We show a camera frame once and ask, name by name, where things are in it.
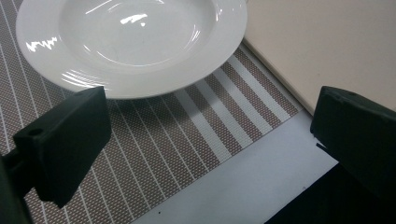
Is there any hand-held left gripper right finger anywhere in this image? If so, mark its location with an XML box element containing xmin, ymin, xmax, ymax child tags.
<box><xmin>309</xmin><ymin>85</ymin><xmax>396</xmax><ymax>203</ymax></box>

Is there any white deep plate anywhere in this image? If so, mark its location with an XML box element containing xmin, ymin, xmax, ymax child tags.
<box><xmin>15</xmin><ymin>0</ymin><xmax>248</xmax><ymax>101</ymax></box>

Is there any brown striped woven placemat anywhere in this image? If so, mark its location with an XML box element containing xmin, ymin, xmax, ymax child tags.
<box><xmin>0</xmin><ymin>0</ymin><xmax>304</xmax><ymax>224</ymax></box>

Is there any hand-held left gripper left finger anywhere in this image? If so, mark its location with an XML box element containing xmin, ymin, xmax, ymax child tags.
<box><xmin>0</xmin><ymin>86</ymin><xmax>113</xmax><ymax>209</ymax></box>

